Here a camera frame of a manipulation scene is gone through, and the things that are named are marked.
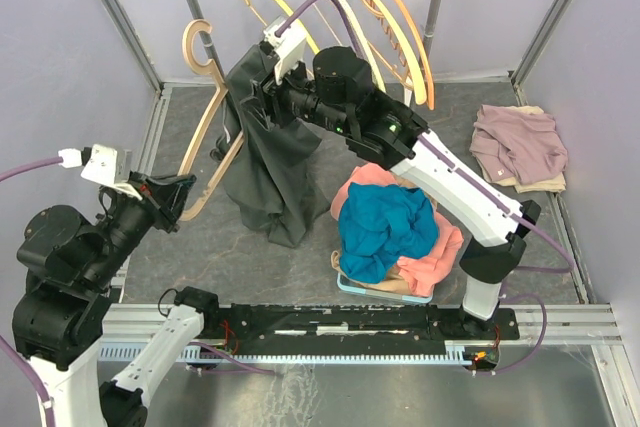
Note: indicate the cream plastic hanger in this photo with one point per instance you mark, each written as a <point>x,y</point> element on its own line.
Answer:
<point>360,43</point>

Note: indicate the light blue plastic basket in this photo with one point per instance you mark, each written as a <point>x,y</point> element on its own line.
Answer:
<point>351,287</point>

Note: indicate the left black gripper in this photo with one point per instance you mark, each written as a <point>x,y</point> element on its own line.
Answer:
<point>167,200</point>

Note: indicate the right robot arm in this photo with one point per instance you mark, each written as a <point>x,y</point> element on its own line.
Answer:
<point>338,94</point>

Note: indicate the cream folded t shirt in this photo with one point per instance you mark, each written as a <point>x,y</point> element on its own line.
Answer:
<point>553,185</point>

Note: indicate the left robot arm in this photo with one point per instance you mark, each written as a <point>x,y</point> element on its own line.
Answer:
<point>58,323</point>

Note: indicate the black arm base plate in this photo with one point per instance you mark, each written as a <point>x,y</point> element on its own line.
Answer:
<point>274,330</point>

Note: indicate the dark grey t shirt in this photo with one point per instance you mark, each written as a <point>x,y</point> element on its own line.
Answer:
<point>269,179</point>

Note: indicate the beige wooden hanger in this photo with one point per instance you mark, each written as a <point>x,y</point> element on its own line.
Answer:
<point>211,69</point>

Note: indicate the lilac t shirt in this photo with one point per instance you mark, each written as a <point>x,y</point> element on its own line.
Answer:
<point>507,144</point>

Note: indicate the pink t shirt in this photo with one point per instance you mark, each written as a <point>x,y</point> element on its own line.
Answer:
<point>451,238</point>

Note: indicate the aluminium frame rail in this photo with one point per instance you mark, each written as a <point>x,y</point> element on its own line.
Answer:
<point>555,325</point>

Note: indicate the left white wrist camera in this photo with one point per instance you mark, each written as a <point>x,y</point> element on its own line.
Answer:
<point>106,166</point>

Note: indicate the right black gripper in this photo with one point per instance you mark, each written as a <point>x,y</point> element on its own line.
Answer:
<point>274,93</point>

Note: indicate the orange plastic hanger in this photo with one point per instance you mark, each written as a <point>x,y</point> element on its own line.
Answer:
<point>405,27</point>

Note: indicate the teal blue t shirt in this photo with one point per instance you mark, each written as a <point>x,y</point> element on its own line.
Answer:
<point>380,224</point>

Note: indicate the beige t shirt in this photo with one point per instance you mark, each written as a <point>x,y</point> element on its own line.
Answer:
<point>413,276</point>

